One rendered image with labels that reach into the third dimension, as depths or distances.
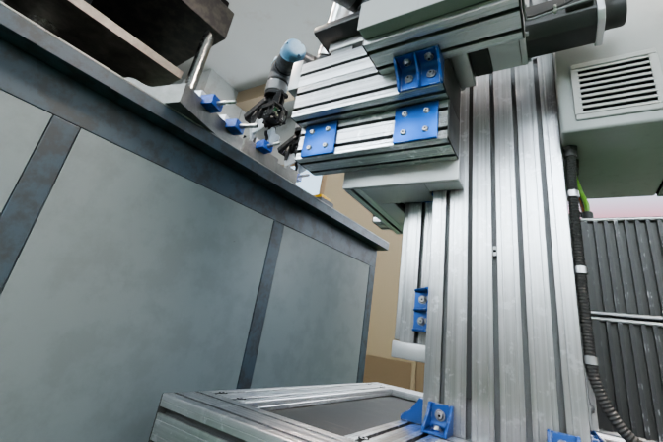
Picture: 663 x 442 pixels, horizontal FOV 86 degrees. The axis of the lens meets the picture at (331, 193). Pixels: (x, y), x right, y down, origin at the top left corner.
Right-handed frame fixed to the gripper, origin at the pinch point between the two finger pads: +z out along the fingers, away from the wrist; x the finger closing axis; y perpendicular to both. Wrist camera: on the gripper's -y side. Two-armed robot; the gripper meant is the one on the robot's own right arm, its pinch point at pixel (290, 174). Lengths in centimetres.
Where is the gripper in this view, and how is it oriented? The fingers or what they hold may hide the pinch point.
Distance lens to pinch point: 150.6
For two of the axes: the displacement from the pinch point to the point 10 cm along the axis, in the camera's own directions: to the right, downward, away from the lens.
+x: 5.7, 3.8, 7.2
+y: 8.1, -1.0, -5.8
